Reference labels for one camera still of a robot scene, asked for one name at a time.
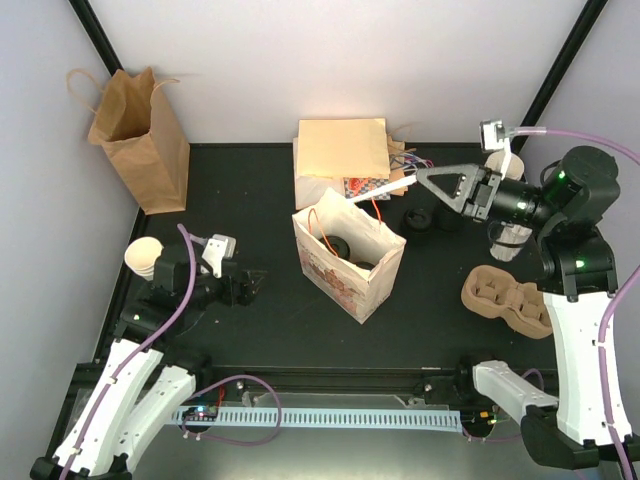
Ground lidded coffee cup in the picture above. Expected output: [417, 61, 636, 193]
[354, 261, 375, 271]
[322, 235, 351, 261]

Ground white printed paper bag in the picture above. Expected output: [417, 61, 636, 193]
[292, 188, 406, 323]

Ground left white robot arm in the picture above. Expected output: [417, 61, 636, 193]
[30, 235, 266, 479]

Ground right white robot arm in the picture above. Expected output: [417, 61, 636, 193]
[417, 146, 639, 479]

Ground black lid stack right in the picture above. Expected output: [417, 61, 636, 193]
[434, 204, 464, 232]

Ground black lid stack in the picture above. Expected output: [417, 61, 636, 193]
[402, 208, 433, 234]
[434, 204, 464, 232]

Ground right paper cup stack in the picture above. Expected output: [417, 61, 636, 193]
[485, 150, 525, 180]

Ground paper cup stack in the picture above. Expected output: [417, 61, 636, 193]
[485, 150, 525, 180]
[124, 236, 164, 281]

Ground cup of wrapped straws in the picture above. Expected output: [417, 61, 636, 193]
[487, 221, 532, 262]

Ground black lid stack left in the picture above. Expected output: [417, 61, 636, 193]
[402, 208, 433, 234]

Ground stack of pulp carriers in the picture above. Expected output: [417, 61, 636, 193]
[461, 265, 553, 340]

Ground left paper cup stack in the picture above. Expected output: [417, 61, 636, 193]
[124, 236, 164, 281]

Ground flat white paper bag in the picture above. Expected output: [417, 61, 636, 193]
[293, 138, 345, 210]

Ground blue checkered paper bag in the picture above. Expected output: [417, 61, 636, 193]
[343, 178, 389, 198]

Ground flat tan paper bag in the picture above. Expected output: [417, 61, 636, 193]
[296, 118, 390, 179]

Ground left circuit board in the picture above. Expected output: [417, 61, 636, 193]
[182, 405, 218, 422]

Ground circuit board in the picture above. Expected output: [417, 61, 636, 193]
[182, 405, 218, 422]
[461, 408, 511, 426]

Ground standing brown paper bag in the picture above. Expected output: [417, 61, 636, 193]
[66, 67, 190, 215]

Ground right circuit board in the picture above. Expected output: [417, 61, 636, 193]
[461, 408, 511, 426]

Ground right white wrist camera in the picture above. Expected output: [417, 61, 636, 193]
[479, 120, 513, 179]

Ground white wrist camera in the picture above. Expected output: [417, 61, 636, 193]
[479, 120, 513, 179]
[201, 234, 236, 278]

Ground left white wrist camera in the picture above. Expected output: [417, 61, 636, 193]
[201, 234, 236, 278]

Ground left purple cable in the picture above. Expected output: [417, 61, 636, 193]
[58, 223, 201, 480]

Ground purple cable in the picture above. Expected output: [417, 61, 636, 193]
[504, 127, 640, 480]
[58, 223, 201, 480]

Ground flat brown handled bag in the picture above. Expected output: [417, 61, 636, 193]
[387, 123, 434, 182]

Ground right black frame post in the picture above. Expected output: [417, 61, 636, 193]
[521, 0, 608, 127]

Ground black frame post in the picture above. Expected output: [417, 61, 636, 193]
[69, 0, 123, 76]
[521, 0, 608, 127]

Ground black front rail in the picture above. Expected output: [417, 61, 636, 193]
[196, 366, 473, 398]

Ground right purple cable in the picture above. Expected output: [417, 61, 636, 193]
[504, 127, 640, 480]

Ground light blue cable duct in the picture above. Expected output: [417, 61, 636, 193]
[168, 406, 463, 433]

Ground left black frame post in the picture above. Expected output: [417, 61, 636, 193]
[69, 0, 123, 76]

